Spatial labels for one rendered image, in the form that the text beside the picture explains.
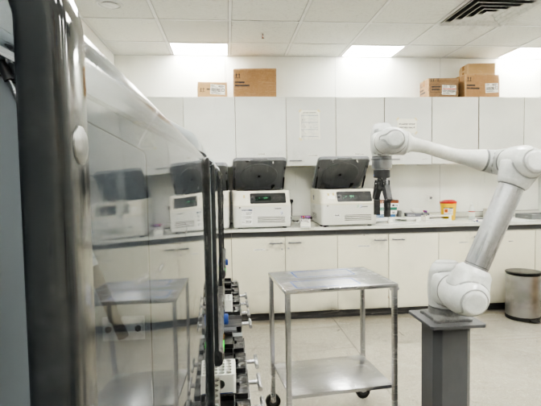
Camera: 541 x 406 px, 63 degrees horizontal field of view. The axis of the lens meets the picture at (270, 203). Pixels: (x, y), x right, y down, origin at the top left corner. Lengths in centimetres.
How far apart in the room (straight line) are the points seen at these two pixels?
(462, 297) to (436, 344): 36
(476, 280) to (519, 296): 280
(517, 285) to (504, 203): 277
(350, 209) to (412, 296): 107
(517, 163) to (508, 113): 337
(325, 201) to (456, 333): 235
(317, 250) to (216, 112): 168
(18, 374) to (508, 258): 471
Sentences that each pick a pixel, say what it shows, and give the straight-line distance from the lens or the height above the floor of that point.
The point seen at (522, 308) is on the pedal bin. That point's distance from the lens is 483.
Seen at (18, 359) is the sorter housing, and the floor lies 110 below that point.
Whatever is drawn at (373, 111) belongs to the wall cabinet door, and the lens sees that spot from 475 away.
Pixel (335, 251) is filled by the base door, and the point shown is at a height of 66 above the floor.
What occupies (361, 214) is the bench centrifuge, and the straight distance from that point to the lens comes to 438.
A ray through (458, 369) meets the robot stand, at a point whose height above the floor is 48.
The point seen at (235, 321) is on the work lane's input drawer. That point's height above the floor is 78.
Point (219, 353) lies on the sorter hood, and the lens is 101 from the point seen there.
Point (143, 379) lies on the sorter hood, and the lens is 17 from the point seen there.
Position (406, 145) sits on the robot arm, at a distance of 192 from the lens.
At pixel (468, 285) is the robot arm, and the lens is 199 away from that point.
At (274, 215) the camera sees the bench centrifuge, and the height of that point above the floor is 102.
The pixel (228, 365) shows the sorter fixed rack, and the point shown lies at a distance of 128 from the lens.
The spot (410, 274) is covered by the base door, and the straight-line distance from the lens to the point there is 462.
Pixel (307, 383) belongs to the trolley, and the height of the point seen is 28.
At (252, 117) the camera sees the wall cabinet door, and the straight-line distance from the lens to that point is 450.
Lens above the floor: 136
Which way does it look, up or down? 3 degrees down
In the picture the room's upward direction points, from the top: 1 degrees counter-clockwise
